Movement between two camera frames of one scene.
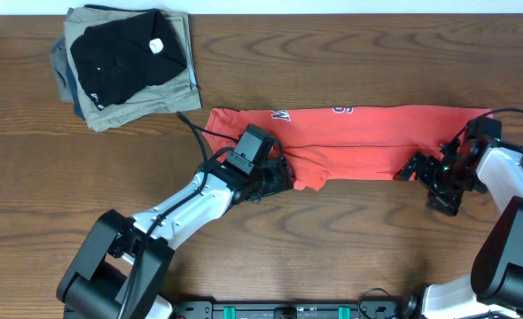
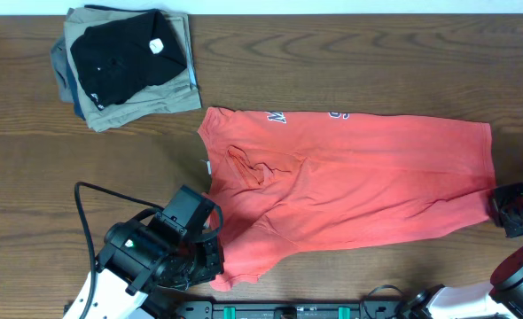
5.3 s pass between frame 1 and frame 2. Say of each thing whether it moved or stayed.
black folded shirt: stayed
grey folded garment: stayed
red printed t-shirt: moved
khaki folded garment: stayed
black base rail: stayed
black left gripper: moved
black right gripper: moved
